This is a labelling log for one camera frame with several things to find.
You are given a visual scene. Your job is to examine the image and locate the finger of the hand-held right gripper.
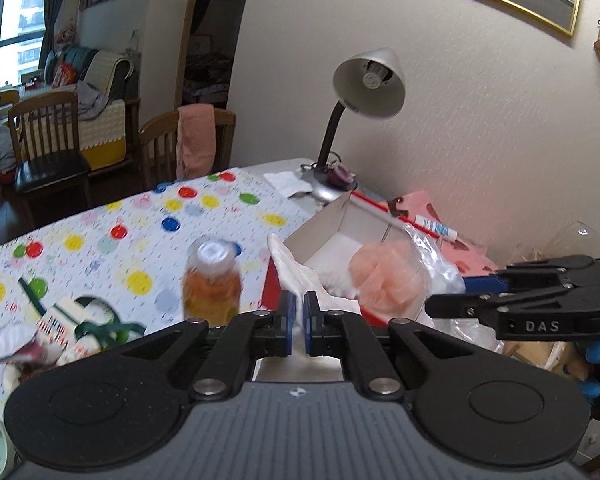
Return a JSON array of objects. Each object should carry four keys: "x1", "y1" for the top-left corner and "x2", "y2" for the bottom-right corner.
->
[
  {"x1": 424, "y1": 284, "x2": 600, "y2": 342},
  {"x1": 461, "y1": 254, "x2": 600, "y2": 295}
]

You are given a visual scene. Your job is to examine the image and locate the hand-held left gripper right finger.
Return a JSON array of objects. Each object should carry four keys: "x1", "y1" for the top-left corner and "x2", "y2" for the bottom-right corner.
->
[{"x1": 304, "y1": 290, "x2": 475, "y2": 402}]

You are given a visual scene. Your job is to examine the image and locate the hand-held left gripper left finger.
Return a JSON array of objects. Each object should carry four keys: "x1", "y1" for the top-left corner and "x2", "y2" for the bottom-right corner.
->
[{"x1": 125, "y1": 290, "x2": 297, "y2": 402}]

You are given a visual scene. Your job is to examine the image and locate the clear plastic bag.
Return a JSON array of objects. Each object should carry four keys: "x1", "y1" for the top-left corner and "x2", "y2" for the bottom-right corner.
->
[{"x1": 394, "y1": 222, "x2": 503, "y2": 353}]

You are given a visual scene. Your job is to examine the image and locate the white cloth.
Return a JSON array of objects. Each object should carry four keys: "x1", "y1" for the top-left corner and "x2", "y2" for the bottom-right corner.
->
[{"x1": 252, "y1": 233, "x2": 366, "y2": 383}]

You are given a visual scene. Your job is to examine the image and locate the red and white cardboard box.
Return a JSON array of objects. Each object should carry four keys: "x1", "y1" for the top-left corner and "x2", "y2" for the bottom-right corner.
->
[{"x1": 261, "y1": 189, "x2": 483, "y2": 323}]

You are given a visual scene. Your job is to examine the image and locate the christmas print cloth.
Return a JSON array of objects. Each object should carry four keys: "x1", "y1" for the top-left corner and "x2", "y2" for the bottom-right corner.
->
[{"x1": 0, "y1": 294, "x2": 148, "y2": 376}]

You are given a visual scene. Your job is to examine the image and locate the person's right hand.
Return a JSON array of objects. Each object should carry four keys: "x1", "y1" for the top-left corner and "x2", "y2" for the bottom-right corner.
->
[{"x1": 566, "y1": 337, "x2": 600, "y2": 400}]

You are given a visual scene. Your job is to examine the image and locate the white toothpaste tube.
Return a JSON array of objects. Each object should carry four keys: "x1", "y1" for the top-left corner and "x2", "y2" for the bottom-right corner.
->
[{"x1": 414, "y1": 213, "x2": 459, "y2": 239}]

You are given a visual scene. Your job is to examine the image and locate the orange drink bottle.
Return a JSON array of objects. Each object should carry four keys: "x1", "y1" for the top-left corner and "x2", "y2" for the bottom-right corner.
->
[{"x1": 181, "y1": 236, "x2": 244, "y2": 328}]

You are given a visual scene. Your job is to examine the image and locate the white tissue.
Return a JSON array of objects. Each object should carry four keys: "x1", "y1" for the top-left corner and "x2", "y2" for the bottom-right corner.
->
[{"x1": 263, "y1": 170, "x2": 313, "y2": 198}]

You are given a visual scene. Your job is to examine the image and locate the polka dot tablecloth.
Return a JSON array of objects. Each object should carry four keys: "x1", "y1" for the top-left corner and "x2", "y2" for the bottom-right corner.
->
[{"x1": 0, "y1": 157, "x2": 333, "y2": 461}]

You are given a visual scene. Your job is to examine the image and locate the pink towel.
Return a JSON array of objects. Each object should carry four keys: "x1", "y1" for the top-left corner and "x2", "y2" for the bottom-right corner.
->
[{"x1": 176, "y1": 104, "x2": 216, "y2": 180}]

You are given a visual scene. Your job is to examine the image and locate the silver desk lamp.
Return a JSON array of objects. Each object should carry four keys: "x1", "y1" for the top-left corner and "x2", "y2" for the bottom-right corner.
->
[{"x1": 300, "y1": 47, "x2": 407, "y2": 206}]

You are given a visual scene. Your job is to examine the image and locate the sofa with cream cover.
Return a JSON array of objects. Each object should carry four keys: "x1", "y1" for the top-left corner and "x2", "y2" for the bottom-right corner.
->
[{"x1": 45, "y1": 45, "x2": 141, "y2": 171}]

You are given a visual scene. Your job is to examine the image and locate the wooden chair with dark seat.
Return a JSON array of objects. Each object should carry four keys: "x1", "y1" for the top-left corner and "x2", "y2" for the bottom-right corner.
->
[{"x1": 7, "y1": 92, "x2": 93, "y2": 226}]

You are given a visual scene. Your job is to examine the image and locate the lilac garment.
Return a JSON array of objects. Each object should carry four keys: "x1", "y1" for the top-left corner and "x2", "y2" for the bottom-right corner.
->
[{"x1": 75, "y1": 80, "x2": 112, "y2": 121}]

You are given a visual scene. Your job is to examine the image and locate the red printed cushion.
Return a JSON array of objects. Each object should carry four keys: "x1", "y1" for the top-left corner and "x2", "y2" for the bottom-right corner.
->
[{"x1": 52, "y1": 62, "x2": 78, "y2": 89}]

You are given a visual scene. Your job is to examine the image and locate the dark curtain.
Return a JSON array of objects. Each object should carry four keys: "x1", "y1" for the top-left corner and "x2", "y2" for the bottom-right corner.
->
[{"x1": 40, "y1": 0, "x2": 88, "y2": 76}]

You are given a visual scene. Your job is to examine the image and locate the window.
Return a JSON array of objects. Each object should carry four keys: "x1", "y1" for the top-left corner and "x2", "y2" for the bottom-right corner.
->
[{"x1": 0, "y1": 0, "x2": 48, "y2": 96}]

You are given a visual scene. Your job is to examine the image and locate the purple hair tie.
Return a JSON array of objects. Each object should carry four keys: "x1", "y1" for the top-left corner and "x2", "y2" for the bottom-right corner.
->
[{"x1": 328, "y1": 164, "x2": 357, "y2": 191}]

